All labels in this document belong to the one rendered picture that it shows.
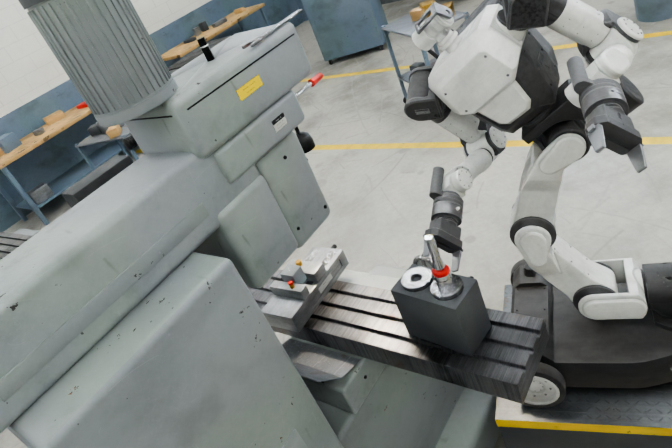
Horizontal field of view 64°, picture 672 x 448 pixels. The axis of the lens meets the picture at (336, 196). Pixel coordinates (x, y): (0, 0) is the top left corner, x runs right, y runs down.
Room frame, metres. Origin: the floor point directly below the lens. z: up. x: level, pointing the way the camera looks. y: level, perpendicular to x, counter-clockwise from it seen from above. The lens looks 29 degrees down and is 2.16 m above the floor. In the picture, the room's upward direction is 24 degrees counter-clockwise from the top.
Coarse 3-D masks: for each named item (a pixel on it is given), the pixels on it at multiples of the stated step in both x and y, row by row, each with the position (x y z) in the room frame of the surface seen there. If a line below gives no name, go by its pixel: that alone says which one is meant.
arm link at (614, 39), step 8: (608, 32) 1.26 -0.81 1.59; (616, 32) 1.23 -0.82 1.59; (608, 40) 1.24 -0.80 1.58; (616, 40) 1.23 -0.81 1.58; (624, 40) 1.21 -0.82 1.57; (592, 48) 1.28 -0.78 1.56; (600, 48) 1.26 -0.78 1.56; (616, 48) 1.18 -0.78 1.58; (624, 48) 1.18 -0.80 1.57; (632, 48) 1.20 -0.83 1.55; (592, 56) 1.27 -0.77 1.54; (632, 56) 1.18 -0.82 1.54
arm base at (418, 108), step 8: (432, 96) 1.48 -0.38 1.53; (408, 104) 1.51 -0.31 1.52; (416, 104) 1.50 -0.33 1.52; (424, 104) 1.49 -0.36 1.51; (432, 104) 1.48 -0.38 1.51; (440, 104) 1.49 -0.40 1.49; (408, 112) 1.53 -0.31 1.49; (416, 112) 1.52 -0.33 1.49; (424, 112) 1.51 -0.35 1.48; (432, 112) 1.50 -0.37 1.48; (440, 112) 1.49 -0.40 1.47; (416, 120) 1.54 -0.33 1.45; (424, 120) 1.52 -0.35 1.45
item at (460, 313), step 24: (408, 288) 1.16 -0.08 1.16; (432, 288) 1.12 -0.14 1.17; (456, 288) 1.08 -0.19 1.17; (408, 312) 1.17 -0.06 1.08; (432, 312) 1.09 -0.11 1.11; (456, 312) 1.03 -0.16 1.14; (480, 312) 1.08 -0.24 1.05; (432, 336) 1.12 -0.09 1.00; (456, 336) 1.05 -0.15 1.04; (480, 336) 1.06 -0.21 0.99
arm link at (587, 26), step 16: (576, 0) 1.29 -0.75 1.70; (560, 16) 1.27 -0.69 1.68; (576, 16) 1.26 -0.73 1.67; (592, 16) 1.26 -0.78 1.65; (608, 16) 1.26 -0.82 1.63; (560, 32) 1.29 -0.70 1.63; (576, 32) 1.27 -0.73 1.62; (592, 32) 1.26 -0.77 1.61; (624, 32) 1.22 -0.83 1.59; (640, 32) 1.22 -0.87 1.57
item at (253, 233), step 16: (256, 192) 1.27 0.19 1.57; (224, 208) 1.21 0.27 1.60; (240, 208) 1.23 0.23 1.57; (256, 208) 1.26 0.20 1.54; (272, 208) 1.29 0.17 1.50; (224, 224) 1.19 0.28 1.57; (240, 224) 1.21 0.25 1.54; (256, 224) 1.24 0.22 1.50; (272, 224) 1.27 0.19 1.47; (208, 240) 1.25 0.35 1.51; (224, 240) 1.20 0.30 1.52; (240, 240) 1.20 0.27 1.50; (256, 240) 1.22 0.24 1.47; (272, 240) 1.25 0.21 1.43; (288, 240) 1.29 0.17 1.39; (224, 256) 1.23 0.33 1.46; (240, 256) 1.19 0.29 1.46; (256, 256) 1.21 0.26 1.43; (272, 256) 1.24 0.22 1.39; (288, 256) 1.27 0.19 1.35; (240, 272) 1.21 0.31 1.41; (256, 272) 1.19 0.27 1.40; (272, 272) 1.22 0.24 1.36
